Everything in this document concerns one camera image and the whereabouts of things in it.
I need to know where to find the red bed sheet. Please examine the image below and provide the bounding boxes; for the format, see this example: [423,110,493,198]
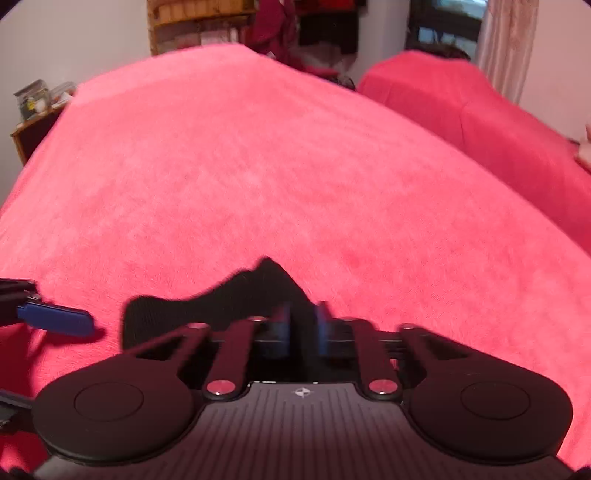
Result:
[358,50,591,256]

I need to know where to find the dark cloth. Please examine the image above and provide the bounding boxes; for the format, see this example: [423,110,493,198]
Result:
[406,41,472,62]

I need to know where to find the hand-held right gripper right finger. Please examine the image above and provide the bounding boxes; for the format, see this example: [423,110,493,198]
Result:
[316,301,481,400]

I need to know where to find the dark red hanging garment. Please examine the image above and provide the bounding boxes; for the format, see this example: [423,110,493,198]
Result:
[252,0,302,66]

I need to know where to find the black knit pants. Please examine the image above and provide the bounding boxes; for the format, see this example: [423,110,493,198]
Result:
[121,256,334,384]

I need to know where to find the wooden shelf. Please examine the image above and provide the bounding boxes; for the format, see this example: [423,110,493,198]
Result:
[147,0,257,57]

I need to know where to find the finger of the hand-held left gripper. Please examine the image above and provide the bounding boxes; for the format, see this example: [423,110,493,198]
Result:
[0,278,96,339]
[0,389,36,435]

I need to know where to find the pale patterned curtain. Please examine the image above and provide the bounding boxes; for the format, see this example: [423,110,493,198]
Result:
[475,0,539,105]

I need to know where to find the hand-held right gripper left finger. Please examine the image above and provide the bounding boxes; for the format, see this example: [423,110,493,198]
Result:
[122,304,293,400]

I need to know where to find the wooden nightstand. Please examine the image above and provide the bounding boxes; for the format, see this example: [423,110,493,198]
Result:
[11,105,71,166]

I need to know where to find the clutter on nightstand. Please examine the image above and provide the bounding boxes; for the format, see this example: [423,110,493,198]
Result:
[13,79,75,123]

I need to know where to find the dark framed window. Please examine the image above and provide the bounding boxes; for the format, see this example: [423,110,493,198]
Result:
[406,0,486,52]

